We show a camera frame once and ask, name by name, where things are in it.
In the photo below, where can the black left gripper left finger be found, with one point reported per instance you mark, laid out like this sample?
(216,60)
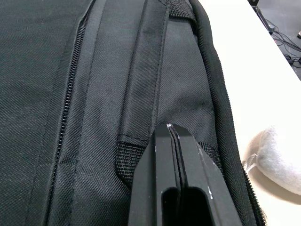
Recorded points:
(148,179)

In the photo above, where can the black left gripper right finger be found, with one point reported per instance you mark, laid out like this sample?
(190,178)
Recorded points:
(200,174)

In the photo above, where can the black metal stand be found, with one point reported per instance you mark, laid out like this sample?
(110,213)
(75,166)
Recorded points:
(263,16)

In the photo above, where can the black fabric laptop bag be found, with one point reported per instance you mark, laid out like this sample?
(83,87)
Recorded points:
(94,106)

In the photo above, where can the white fluffy plush object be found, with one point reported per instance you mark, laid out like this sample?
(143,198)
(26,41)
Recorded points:
(275,162)

